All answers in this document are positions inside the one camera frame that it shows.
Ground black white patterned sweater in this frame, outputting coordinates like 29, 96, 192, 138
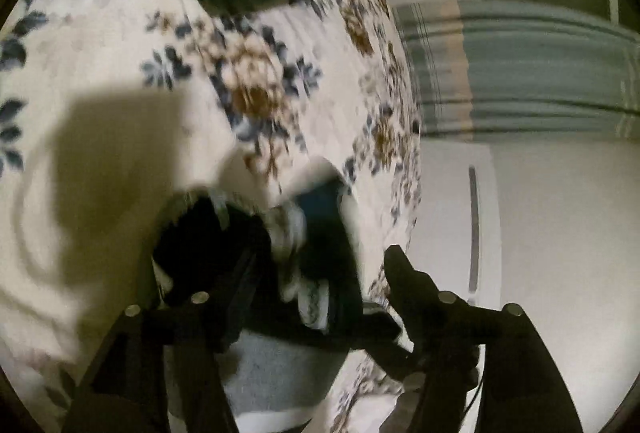
150, 154, 417, 433

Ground white wardrobe door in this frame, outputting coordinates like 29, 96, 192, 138
409, 141, 639, 432

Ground white floral bed blanket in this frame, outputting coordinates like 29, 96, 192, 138
1, 0, 420, 432

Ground green striped curtain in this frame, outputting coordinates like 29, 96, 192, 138
394, 0, 639, 142

